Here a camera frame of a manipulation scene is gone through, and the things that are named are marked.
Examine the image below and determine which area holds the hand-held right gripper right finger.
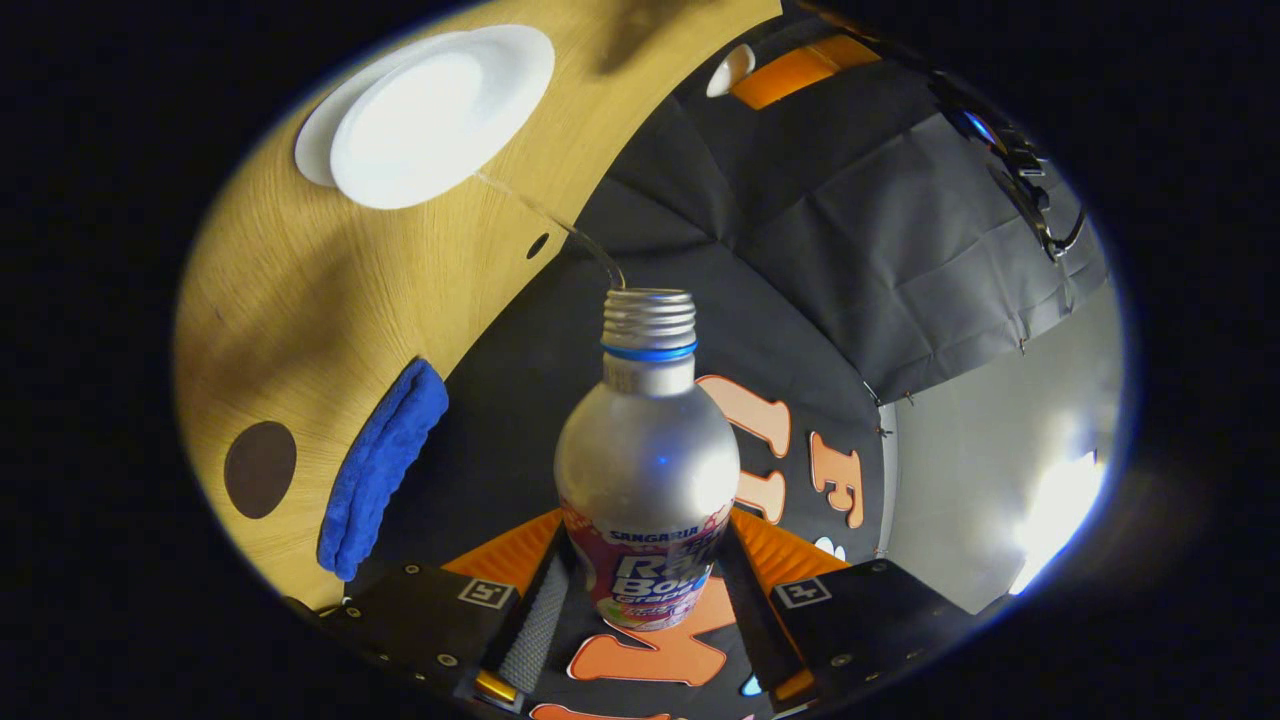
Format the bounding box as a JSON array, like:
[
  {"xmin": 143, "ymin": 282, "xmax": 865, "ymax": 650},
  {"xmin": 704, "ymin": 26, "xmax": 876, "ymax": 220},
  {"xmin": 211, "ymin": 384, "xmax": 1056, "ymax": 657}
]
[{"xmin": 715, "ymin": 505, "xmax": 979, "ymax": 713}]

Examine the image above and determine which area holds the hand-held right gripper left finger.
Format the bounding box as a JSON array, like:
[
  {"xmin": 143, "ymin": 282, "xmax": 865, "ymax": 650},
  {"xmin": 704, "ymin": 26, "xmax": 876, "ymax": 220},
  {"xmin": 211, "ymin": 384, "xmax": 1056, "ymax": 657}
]
[{"xmin": 300, "ymin": 508, "xmax": 573, "ymax": 713}]

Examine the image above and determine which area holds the silver water bottle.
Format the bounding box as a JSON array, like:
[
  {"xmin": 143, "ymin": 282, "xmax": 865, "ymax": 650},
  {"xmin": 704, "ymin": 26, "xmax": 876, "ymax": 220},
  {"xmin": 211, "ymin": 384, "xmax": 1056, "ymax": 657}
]
[{"xmin": 553, "ymin": 288, "xmax": 743, "ymax": 633}]

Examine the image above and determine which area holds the round brown coaster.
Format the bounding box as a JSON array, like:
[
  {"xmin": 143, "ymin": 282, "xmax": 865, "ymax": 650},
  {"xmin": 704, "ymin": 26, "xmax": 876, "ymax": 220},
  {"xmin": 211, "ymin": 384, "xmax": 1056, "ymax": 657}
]
[{"xmin": 223, "ymin": 421, "xmax": 299, "ymax": 521}]

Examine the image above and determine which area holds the white teacup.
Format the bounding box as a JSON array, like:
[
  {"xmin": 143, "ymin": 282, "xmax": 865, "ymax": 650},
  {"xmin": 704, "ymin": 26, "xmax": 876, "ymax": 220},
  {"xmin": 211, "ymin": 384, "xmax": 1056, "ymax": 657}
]
[{"xmin": 329, "ymin": 24, "xmax": 557, "ymax": 212}]

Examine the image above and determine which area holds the blue towel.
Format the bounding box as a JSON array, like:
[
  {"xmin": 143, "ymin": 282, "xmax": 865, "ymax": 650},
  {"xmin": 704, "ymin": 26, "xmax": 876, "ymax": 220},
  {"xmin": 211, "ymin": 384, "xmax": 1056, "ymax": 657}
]
[{"xmin": 317, "ymin": 358, "xmax": 452, "ymax": 584}]

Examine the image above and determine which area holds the white saucer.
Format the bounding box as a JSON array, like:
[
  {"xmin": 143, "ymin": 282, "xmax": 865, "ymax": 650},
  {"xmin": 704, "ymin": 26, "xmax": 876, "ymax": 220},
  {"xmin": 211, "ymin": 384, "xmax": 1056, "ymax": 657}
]
[{"xmin": 294, "ymin": 30, "xmax": 471, "ymax": 190}]

